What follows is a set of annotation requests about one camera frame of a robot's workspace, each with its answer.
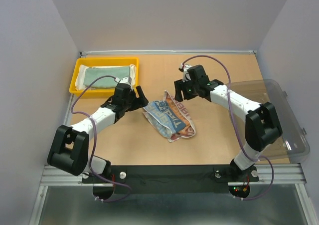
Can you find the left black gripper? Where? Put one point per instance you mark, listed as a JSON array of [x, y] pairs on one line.
[[139, 102]]

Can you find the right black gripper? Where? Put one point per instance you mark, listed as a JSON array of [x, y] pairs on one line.
[[179, 85]]

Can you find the orange and green printed towel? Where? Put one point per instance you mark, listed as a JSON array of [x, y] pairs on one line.
[[170, 118]]

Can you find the light teal towel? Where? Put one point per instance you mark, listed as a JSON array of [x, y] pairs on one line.
[[107, 82]]

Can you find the white terry towel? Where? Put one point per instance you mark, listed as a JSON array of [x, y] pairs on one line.
[[80, 77]]

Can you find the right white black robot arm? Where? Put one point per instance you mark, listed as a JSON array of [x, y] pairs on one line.
[[262, 125]]

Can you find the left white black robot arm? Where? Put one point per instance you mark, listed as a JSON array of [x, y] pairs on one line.
[[70, 147]]

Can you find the yellow plastic tray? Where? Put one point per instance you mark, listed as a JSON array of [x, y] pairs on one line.
[[101, 61]]

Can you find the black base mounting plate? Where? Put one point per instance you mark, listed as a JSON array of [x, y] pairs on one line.
[[187, 186]]

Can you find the clear plastic storage bin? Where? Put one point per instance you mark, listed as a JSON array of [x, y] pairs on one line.
[[292, 147]]

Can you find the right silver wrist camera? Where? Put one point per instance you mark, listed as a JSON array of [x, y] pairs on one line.
[[184, 69]]

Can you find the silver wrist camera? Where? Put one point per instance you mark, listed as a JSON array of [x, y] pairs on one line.
[[124, 80], [184, 69]]

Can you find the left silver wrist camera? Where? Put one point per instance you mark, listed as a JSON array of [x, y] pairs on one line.
[[124, 80]]

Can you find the aluminium rail back edge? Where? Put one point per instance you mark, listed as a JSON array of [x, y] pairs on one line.
[[164, 52]]

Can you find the aluminium frame rail front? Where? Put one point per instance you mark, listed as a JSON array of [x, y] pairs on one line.
[[262, 173]]

